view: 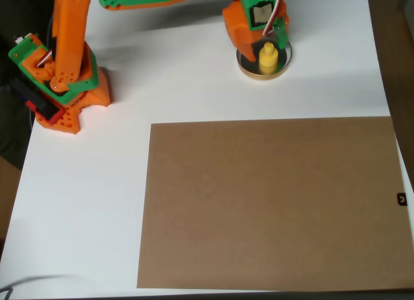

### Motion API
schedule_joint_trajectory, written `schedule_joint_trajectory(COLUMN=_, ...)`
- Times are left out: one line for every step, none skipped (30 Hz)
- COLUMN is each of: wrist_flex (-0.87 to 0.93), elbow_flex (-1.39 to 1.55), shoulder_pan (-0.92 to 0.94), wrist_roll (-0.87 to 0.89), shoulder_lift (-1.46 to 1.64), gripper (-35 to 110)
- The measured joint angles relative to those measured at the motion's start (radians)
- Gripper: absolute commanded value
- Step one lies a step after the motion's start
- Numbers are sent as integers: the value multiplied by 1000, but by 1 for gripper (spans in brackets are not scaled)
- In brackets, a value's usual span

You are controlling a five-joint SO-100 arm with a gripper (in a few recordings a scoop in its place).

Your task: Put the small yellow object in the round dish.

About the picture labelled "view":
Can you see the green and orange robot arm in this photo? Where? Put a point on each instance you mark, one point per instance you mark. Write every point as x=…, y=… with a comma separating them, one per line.
x=69, y=38

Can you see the round dish with gold rim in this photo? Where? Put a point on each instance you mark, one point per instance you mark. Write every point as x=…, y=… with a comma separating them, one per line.
x=249, y=72

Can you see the orange robot base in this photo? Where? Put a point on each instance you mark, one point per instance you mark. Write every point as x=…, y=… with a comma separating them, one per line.
x=100, y=93

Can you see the small yellow plastic knob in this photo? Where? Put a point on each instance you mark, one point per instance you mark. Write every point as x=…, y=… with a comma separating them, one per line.
x=268, y=59

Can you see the small black tag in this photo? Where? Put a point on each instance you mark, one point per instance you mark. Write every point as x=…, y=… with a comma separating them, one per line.
x=401, y=198

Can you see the brown rectangular board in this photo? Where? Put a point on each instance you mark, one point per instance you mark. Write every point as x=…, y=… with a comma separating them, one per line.
x=268, y=203

